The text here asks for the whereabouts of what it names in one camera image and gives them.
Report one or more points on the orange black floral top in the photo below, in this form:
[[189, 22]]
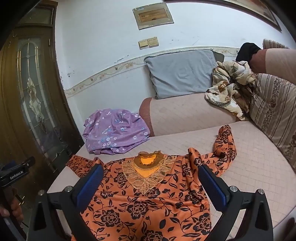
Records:
[[138, 208]]

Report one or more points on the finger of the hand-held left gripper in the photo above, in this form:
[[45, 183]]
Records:
[[29, 161]]

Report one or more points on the pink quilted bed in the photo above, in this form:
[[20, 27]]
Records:
[[254, 162]]

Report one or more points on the wooden door with glass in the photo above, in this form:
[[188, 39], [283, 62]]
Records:
[[34, 92]]

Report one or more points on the purple floral garment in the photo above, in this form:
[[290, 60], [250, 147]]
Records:
[[111, 134]]

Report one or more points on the black cloth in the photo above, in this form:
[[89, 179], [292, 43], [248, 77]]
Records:
[[247, 52]]

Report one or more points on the grey pillow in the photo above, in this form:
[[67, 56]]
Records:
[[180, 74]]

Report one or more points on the beige floral blanket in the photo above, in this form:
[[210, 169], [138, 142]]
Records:
[[222, 92]]

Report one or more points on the beige wall switch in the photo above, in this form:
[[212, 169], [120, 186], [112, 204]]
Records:
[[143, 44], [153, 42]]

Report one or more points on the striped beige pillow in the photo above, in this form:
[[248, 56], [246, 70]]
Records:
[[275, 44]]

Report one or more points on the person's left hand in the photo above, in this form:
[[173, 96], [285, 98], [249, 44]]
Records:
[[12, 206]]

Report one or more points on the striped brown floral quilt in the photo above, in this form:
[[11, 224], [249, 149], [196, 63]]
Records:
[[275, 104]]

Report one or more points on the pink bolster cushion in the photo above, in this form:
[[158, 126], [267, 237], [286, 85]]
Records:
[[277, 61], [189, 111]]

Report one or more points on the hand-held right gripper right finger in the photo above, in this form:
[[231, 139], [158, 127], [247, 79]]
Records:
[[212, 185]]

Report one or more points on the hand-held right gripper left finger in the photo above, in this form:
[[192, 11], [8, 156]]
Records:
[[90, 185]]

